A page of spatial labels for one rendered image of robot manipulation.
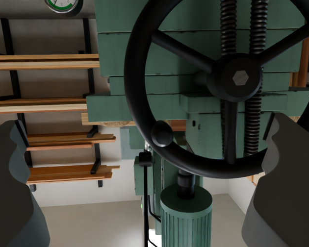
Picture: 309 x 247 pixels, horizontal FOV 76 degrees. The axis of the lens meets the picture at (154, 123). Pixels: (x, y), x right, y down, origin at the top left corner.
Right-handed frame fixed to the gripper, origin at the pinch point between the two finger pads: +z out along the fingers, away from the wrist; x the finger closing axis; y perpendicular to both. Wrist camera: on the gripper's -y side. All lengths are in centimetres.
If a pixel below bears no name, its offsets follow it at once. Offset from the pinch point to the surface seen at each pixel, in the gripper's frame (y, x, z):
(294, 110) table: 17.1, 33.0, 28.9
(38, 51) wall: 53, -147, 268
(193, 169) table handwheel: 15.1, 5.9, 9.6
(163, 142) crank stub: 7.6, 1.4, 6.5
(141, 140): 43, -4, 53
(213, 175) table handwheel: 16.0, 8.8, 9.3
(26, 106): 96, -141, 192
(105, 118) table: 17.8, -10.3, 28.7
